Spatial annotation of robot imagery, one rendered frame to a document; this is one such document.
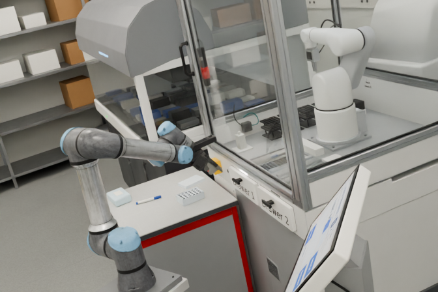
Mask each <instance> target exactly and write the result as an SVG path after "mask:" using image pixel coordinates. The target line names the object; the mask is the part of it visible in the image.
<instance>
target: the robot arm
mask: <svg viewBox="0 0 438 292"><path fill-rule="evenodd" d="M157 132H158V134H159V136H160V137H159V139H158V141H157V142H154V141H145V140H140V139H132V138H123V137H122V135H120V134H114V133H111V132H106V131H103V130H99V129H96V128H83V127H74V128H70V129H68V130H67V131H66V132H65V133H64V134H63V136H62V137H61V141H60V146H61V150H62V152H63V153H64V154H65V155H67V156H68V159H69V161H70V165H71V166H72V167H74V168H76V171H77V174H78V179H79V182H80V186H81V190H82V193H83V197H84V200H85V204H86V207H87V212H88V215H89V219H90V222H91V224H90V226H89V228H88V230H89V232H88V236H87V244H88V247H89V248H90V250H91V251H93V252H94V253H95V254H97V255H99V256H104V257H106V258H109V259H112V260H114V262H115V265H116V268H117V272H118V277H117V288H118V291H119V292H146V291H148V290H149V289H150V288H151V287H152V286H153V285H154V284H155V283H156V278H155V275H154V272H153V271H152V270H151V268H150V267H149V266H148V264H147V262H146V259H145V255H144V252H143V248H142V245H141V239H140V236H139V234H138V232H137V230H136V229H134V228H133V227H129V226H126V227H119V226H118V224H117V220H116V219H114V218H112V217H111V212H110V208H109V205H108V200H107V197H106V193H105V189H104V185H103V182H102V178H101V174H100V170H99V167H98V161H99V159H101V158H111V159H118V158H119V157H125V158H137V159H144V160H149V161H150V162H151V163H152V164H154V165H156V166H158V167H162V166H163V165H164V164H165V162H173V163H179V164H188V163H189V164H190V165H191V166H193V167H194V168H196V169H197V170H199V171H201V170H202V169H203V168H204V170H205V171H208V170H209V175H212V174H213V173H215V172H216V171H218V170H220V171H221V172H223V171H222V168H221V167H220V166H219V165H218V164H217V163H216V162H215V161H214V160H212V159H211V158H210V156H209V155H207V154H206V153H205V152H204V151H203V150H202V149H201V148H202V147H205V146H207V145H209V144H211V143H214V142H215V141H217V139H216V136H214V135H209V136H207V137H206V138H203V139H201V140H199V141H196V142H193V141H192V140H191V139H190V138H189V137H188V136H187V135H186V134H184V133H183V132H182V131H181V130H179V129H178V128H177V127H176V126H175V125H174V124H173V123H171V122H169V121H165V122H163V123H162V124H161V125H160V126H159V128H158V131H157Z"/></svg>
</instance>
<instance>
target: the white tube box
mask: <svg viewBox="0 0 438 292"><path fill-rule="evenodd" d="M176 198H177V201H178V202H179V203H180V204H181V205H182V206H186V205H189V204H191V203H193V202H196V201H199V200H201V199H203V198H205V195H204V191H202V190H201V189H199V188H198V187H195V188H192V189H190V190H187V191H185V192H182V193H180V194H177V195H176Z"/></svg>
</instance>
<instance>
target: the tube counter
mask: <svg viewBox="0 0 438 292"><path fill-rule="evenodd" d="M333 213H334V211H333V212H332V213H331V215H330V216H329V217H328V218H327V221H326V223H325V226H324V228H323V232H322V234H321V238H320V240H319V243H318V245H317V248H316V250H317V249H318V248H319V247H320V245H321V244H322V243H323V242H324V240H325V236H326V234H327V230H328V228H329V225H330V221H331V219H332V215H333Z"/></svg>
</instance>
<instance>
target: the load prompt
mask: <svg viewBox="0 0 438 292"><path fill-rule="evenodd" d="M350 181H351V180H350ZM350 181H349V182H348V183H347V185H346V186H345V187H344V189H343V190H342V192H341V195H340V198H339V201H338V204H337V207H336V210H335V213H334V216H333V219H332V222H331V224H330V227H329V230H328V233H327V237H328V236H329V235H330V233H331V232H332V231H333V229H334V228H335V227H336V224H337V222H338V219H339V215H340V212H341V209H342V206H343V202H344V199H345V196H346V193H347V190H348V188H349V183H350ZM327 237H326V238H327Z"/></svg>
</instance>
